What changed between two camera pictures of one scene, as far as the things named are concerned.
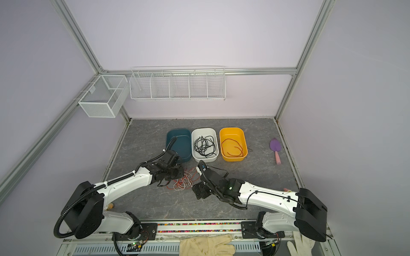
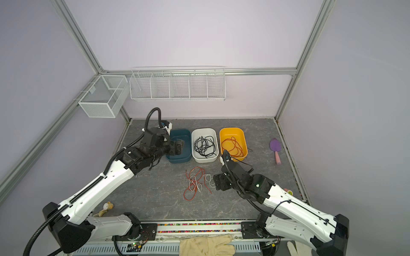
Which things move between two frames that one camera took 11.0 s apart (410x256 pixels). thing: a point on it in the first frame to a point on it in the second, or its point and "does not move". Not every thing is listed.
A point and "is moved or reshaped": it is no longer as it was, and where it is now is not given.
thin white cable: [181, 183] is moved or reshaped
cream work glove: [210, 245] does not move
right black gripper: [200, 186] to [220, 178]
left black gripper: [181, 172] to [172, 151]
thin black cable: [205, 146] does not move
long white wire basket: [178, 83] does not move
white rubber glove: [304, 245] does not move
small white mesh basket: [103, 98] does not move
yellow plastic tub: [233, 144] does not move
